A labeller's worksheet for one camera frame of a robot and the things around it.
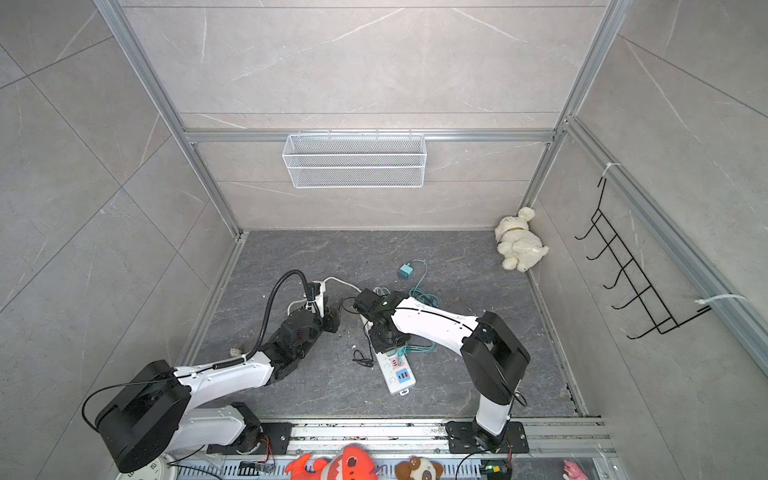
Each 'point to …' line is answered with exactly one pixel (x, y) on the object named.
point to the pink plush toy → (573, 471)
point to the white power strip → (399, 378)
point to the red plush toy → (349, 463)
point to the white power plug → (234, 352)
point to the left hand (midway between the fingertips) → (336, 293)
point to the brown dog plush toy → (418, 469)
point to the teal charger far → (405, 271)
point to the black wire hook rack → (618, 251)
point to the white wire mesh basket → (355, 161)
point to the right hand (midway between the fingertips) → (387, 343)
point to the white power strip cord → (325, 280)
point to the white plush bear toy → (519, 246)
